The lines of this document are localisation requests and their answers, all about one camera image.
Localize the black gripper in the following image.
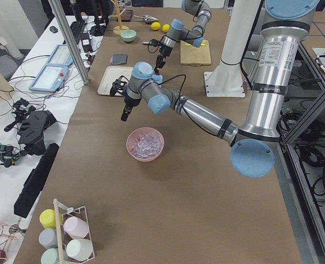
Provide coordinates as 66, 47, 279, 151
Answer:
121, 92, 142, 122
154, 42, 172, 72

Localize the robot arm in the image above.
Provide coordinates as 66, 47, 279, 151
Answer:
154, 1, 212, 74
121, 1, 318, 178

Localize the light blue plastic cup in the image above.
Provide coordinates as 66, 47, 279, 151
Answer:
153, 74, 163, 85

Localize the metal ice scoop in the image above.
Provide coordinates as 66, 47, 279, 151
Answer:
134, 15, 159, 24

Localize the pile of clear ice cubes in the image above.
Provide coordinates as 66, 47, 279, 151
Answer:
131, 132, 164, 159

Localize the pink cup in rack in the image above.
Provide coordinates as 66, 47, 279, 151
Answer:
63, 216, 89, 239

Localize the yellow cup in rack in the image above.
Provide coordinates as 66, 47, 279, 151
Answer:
39, 209, 56, 229

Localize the white cup in rack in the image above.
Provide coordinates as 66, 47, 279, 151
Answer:
66, 239, 93, 261

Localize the grey cup in rack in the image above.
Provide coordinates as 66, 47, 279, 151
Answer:
38, 228, 58, 249

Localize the green cup in rack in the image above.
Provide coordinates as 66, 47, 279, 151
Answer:
40, 248, 59, 264

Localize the wooden cutting board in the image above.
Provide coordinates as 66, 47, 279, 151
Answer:
180, 40, 212, 66

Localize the whole yellow lemon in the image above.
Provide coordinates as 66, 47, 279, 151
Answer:
162, 24, 170, 33
150, 21, 161, 31

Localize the cream rabbit tray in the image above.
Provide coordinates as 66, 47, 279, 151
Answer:
97, 66, 133, 96

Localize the grey folded cloth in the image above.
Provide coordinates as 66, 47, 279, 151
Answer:
110, 54, 128, 65

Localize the mint green bowl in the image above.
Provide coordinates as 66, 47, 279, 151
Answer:
120, 29, 137, 43

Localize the pink bowl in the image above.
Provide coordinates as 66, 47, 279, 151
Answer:
126, 127, 164, 162

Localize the yellow plastic knife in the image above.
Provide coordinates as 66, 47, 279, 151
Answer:
185, 40, 206, 46

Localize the wooden mug tree stand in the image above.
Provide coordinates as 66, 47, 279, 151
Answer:
111, 0, 129, 35

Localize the robot teach pendant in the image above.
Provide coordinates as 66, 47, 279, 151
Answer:
29, 64, 69, 93

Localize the black keyboard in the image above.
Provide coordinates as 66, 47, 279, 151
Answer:
70, 20, 85, 44

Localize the black long box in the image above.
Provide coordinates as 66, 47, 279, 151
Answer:
13, 143, 59, 218

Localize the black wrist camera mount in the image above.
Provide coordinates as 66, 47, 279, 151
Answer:
109, 75, 129, 97

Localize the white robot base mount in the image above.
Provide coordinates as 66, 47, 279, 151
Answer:
204, 0, 262, 97

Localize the aluminium frame post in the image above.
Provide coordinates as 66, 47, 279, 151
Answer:
48, 0, 89, 85

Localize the white wire cup rack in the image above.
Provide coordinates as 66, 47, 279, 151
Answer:
53, 199, 95, 263

